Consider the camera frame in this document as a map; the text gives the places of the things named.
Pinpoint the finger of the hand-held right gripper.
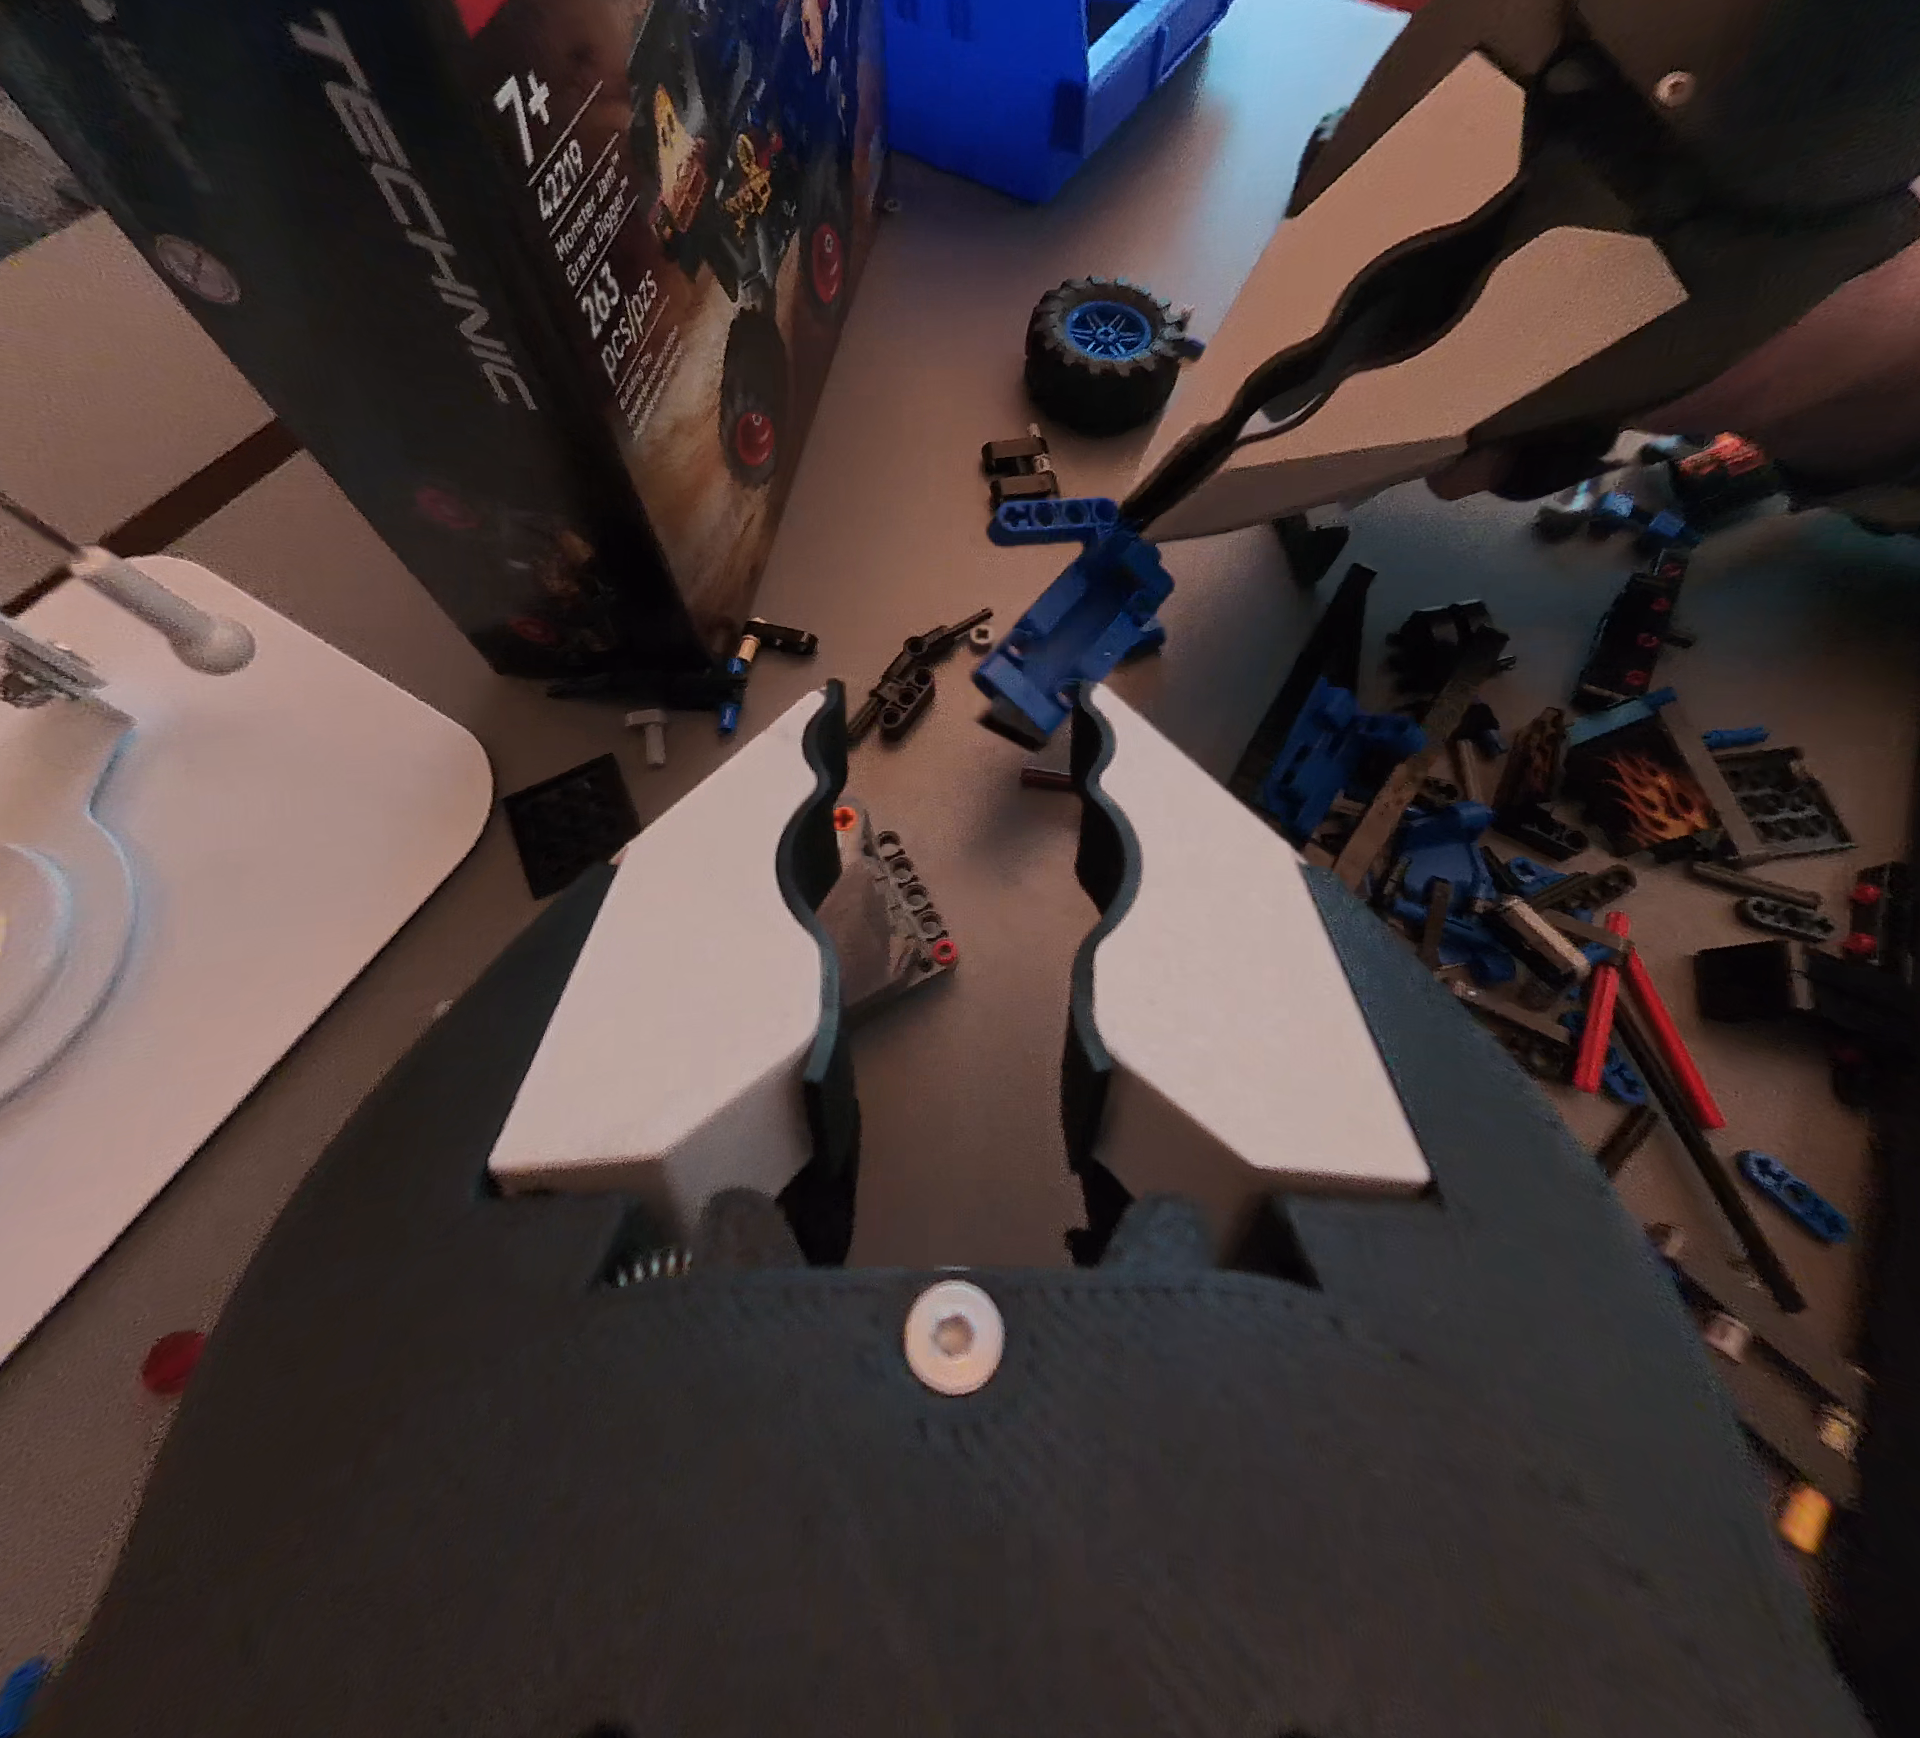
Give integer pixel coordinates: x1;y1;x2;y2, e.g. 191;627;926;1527
1136;216;1690;546
1151;53;1546;510

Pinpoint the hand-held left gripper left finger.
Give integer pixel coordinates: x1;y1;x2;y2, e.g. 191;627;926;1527
490;682;856;1235

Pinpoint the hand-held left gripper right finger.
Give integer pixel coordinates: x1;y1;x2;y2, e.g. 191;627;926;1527
1065;689;1436;1235

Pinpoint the grey toy pull-back motor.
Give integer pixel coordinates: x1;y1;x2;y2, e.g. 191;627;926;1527
827;793;966;1026

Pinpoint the blue toy frame piece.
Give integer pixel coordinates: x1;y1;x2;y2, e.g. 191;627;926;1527
972;493;1179;745

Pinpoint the white desk stand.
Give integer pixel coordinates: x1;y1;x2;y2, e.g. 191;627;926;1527
0;493;497;1366

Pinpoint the grey desk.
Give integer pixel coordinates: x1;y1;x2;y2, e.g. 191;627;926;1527
0;0;1920;1738

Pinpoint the person's right hand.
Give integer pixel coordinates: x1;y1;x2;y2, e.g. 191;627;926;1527
1472;239;1920;510

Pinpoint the black grille toy panel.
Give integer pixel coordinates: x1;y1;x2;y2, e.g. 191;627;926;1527
503;755;646;900

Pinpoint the blue toy scoop piece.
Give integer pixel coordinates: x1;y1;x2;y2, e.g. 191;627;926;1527
1247;682;1436;855

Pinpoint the pile of loose toy parts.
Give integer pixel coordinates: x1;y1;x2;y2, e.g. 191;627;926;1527
1231;421;1920;1500

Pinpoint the black wheel blue rim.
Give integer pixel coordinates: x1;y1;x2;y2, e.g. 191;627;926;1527
1024;280;1200;439

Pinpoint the red toy axle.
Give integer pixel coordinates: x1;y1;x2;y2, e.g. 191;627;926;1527
1568;906;1735;1139

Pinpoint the black blue toy axle piece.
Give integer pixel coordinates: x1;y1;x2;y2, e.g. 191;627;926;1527
614;615;821;737

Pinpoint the black toy pin connector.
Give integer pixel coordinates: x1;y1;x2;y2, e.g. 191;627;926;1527
847;606;997;745

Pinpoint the black panel flame sticker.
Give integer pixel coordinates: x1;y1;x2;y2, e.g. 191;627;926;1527
1577;734;1742;864

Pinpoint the blue toy beam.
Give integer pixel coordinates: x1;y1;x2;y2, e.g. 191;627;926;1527
1735;1147;1855;1245

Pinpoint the monster truck toy set box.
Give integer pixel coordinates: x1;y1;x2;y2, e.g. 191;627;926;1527
0;0;893;692

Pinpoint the black perforated board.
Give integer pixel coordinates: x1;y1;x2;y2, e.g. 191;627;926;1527
1801;1259;1920;1738

